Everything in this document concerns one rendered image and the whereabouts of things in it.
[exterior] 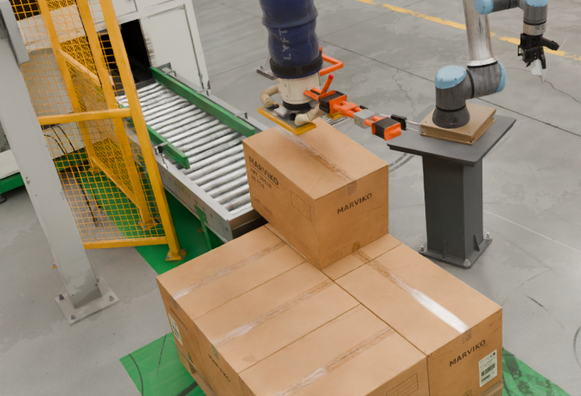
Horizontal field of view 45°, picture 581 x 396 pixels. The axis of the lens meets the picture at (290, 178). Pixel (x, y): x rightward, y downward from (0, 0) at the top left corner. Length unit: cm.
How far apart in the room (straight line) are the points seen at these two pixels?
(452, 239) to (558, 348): 83
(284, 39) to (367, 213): 86
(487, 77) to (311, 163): 102
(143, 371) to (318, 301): 112
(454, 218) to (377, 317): 114
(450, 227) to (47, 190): 215
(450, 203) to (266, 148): 111
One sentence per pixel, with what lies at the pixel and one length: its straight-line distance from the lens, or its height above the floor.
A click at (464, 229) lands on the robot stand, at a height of 23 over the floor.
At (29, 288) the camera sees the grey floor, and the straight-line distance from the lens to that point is 464.
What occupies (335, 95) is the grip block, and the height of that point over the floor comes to 131.
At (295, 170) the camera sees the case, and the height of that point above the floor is 97.
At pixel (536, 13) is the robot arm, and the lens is 303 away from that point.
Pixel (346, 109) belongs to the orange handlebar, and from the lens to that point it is 280.
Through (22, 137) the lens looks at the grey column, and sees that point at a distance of 377.
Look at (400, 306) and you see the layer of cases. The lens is 297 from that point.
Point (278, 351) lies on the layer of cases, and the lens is 285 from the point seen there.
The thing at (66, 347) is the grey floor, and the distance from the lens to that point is 408.
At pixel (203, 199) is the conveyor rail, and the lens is 378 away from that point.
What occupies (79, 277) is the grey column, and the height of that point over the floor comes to 20.
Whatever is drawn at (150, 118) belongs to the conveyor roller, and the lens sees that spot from 503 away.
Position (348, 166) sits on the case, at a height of 95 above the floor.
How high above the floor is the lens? 250
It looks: 30 degrees down
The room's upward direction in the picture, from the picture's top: 10 degrees counter-clockwise
